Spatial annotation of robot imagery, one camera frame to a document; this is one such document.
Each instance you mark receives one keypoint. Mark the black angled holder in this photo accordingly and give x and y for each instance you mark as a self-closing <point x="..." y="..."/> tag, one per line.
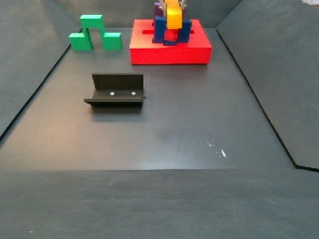
<point x="117" y="89"/>

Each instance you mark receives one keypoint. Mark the green arch-shaped block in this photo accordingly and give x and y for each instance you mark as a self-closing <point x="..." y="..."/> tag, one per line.
<point x="93" y="31"/>

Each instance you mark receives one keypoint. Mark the purple U-shaped block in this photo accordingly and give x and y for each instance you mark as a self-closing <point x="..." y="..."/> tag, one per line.
<point x="161" y="7"/>

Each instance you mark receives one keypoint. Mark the blue U-shaped block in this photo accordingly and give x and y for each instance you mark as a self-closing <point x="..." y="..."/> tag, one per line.
<point x="181" y="34"/>

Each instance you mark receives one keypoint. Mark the yellow rectangular block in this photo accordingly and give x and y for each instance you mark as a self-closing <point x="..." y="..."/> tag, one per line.
<point x="173" y="14"/>

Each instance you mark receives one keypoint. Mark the red slotted board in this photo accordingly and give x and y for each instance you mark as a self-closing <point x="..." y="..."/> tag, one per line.
<point x="146" y="52"/>

